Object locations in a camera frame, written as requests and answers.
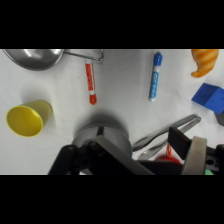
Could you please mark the gray gripper right finger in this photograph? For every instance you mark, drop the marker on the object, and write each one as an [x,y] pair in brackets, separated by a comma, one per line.
[193,156]

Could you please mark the gray gripper left finger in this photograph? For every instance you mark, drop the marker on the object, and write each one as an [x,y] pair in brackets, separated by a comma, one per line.
[120,156]

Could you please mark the silver metal tongs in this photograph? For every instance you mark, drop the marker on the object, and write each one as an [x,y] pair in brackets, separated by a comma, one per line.
[160,133]

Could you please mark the blue cube block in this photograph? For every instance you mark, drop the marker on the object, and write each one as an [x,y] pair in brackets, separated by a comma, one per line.
[210,95]

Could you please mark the gray round container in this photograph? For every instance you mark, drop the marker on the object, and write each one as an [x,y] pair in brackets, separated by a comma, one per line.
[113,133]

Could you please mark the small green object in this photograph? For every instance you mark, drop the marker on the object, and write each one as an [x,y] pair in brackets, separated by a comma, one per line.
[209,172]

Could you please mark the orange toy croissant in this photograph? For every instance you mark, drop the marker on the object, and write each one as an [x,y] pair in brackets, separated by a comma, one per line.
[204,63]

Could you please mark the red marker pen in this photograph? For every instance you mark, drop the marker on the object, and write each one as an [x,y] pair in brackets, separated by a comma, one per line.
[90,80]

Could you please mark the blue marker pen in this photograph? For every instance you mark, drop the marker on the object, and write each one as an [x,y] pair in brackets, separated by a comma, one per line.
[155,78]

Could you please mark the red round object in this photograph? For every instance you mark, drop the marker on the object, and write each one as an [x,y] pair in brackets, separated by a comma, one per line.
[168,157]

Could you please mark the yellow plastic cup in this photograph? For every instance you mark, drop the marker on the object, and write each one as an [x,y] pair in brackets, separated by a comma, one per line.
[28,118]

